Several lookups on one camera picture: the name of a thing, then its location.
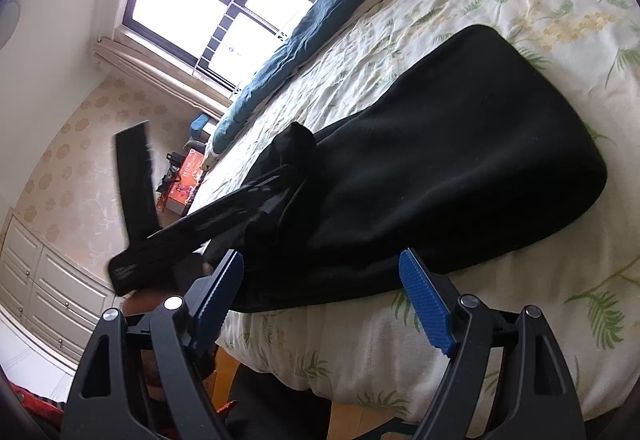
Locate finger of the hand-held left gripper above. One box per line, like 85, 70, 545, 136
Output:
114, 120, 162, 246
108, 170, 296, 297

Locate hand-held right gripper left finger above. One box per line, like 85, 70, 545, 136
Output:
60, 249, 246, 440

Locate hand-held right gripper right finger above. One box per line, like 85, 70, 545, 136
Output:
398, 249, 587, 440

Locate black pants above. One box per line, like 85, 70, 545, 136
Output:
170, 24, 608, 313

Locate red cardboard box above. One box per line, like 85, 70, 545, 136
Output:
157, 151, 208, 216

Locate beige curtain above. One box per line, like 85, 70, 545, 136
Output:
92, 34, 236, 121

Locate dark cloth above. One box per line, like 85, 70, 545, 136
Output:
225, 362, 333, 440

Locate white drawer cabinet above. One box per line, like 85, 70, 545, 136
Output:
0, 215, 126, 366

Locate blue quilt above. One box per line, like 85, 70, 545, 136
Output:
207, 0, 416, 156

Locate red cloth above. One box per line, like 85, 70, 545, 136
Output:
7, 382, 68, 426

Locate floral bed sheet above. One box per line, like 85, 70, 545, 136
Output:
192, 0, 640, 426

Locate white round wall fixture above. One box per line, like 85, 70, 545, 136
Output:
0, 0, 22, 48

